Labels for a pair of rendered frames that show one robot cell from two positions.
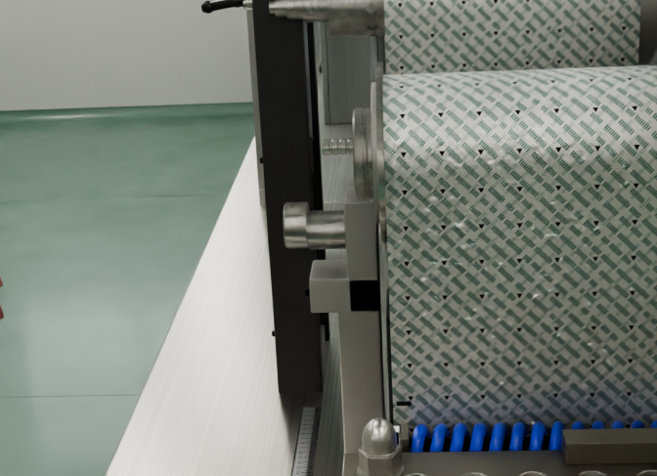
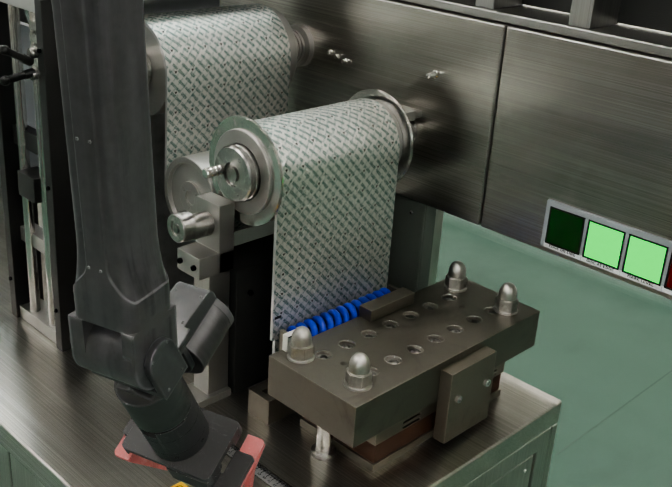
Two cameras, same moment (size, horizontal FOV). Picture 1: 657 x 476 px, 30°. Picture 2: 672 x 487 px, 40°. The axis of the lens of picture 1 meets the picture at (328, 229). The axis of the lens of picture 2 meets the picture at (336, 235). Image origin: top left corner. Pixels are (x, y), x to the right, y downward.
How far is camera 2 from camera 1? 80 cm
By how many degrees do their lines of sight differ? 47
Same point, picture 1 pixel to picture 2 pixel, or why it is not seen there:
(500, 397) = (319, 298)
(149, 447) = (26, 415)
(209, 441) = (62, 396)
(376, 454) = (307, 346)
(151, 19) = not seen: outside the picture
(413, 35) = (182, 91)
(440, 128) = (299, 152)
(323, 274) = (200, 254)
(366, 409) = not seen: hidden behind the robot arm
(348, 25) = not seen: hidden behind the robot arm
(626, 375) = (368, 269)
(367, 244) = (229, 229)
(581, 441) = (375, 307)
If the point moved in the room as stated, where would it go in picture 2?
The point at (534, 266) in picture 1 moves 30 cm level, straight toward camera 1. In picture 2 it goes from (337, 220) to (499, 305)
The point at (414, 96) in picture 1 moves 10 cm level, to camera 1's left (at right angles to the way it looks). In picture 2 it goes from (278, 135) to (221, 150)
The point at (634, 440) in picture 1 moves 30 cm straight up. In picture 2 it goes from (394, 299) to (413, 99)
